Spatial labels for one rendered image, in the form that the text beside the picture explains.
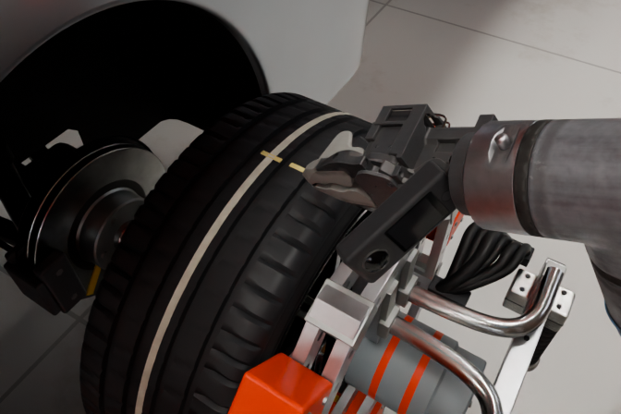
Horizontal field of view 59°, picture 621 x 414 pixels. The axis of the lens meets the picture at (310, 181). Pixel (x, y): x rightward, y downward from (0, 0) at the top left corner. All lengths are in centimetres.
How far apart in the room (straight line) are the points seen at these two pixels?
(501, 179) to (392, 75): 247
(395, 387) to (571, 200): 53
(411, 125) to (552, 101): 243
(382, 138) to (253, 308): 24
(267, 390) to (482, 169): 32
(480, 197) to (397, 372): 47
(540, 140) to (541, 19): 313
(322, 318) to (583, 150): 37
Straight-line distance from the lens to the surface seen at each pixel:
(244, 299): 64
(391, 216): 46
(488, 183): 43
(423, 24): 330
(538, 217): 42
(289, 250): 64
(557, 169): 41
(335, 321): 65
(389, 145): 51
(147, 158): 112
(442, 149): 50
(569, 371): 201
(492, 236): 83
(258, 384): 60
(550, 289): 85
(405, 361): 86
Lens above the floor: 168
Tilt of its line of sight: 47 degrees down
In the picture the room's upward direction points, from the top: straight up
